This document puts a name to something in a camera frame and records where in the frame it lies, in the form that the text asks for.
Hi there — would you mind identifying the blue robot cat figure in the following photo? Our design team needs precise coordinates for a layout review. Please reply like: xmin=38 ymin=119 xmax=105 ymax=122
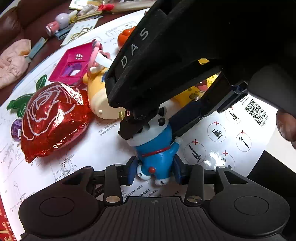
xmin=126 ymin=106 xmax=183 ymax=186

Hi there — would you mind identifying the yellow spotted dog toy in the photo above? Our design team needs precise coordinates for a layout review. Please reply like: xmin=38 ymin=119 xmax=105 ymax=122
xmin=173 ymin=73 xmax=220 ymax=107

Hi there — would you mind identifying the dark red leather sofa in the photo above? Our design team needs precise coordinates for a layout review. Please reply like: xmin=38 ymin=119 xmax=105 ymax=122
xmin=1 ymin=1 xmax=71 ymax=104

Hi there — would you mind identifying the dark-skinned hand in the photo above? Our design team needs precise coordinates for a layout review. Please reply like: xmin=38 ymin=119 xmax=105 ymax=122
xmin=276 ymin=110 xmax=296 ymax=149

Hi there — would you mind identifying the yellow cartoon figure toy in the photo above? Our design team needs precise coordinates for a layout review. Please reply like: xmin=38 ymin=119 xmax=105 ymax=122
xmin=82 ymin=66 xmax=125 ymax=120

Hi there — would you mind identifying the red foil rose balloon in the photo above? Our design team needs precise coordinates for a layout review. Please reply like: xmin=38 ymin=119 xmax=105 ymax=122
xmin=21 ymin=82 xmax=93 ymax=163

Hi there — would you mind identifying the orange plastic toy figure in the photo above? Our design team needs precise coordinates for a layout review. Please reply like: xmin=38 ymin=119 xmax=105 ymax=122
xmin=117 ymin=26 xmax=135 ymax=50

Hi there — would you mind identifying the pink plastic toy house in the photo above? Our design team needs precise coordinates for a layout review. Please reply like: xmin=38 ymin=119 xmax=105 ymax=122
xmin=49 ymin=42 xmax=93 ymax=87

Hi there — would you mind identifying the green foil crocodile balloon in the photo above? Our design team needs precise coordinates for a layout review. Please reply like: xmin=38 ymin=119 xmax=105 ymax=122
xmin=6 ymin=74 xmax=48 ymax=118

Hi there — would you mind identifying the pink padded jacket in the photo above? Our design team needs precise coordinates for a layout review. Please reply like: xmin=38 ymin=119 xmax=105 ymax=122
xmin=0 ymin=39 xmax=31 ymax=89

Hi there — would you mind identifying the purple small toy container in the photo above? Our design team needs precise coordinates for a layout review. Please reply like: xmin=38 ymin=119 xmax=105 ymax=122
xmin=11 ymin=118 xmax=22 ymax=142

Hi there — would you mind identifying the white instruction sheet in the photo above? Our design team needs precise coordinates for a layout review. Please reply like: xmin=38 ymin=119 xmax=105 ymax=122
xmin=0 ymin=7 xmax=296 ymax=241

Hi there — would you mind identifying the blue children's book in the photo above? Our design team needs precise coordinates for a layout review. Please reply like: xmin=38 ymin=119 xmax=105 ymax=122
xmin=28 ymin=37 xmax=48 ymax=59

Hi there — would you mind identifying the red cardboard box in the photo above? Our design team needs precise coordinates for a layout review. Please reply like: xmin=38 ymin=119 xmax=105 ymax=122
xmin=0 ymin=198 xmax=17 ymax=241

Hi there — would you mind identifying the white printed card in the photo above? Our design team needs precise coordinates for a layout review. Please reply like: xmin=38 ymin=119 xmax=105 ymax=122
xmin=60 ymin=18 xmax=98 ymax=46

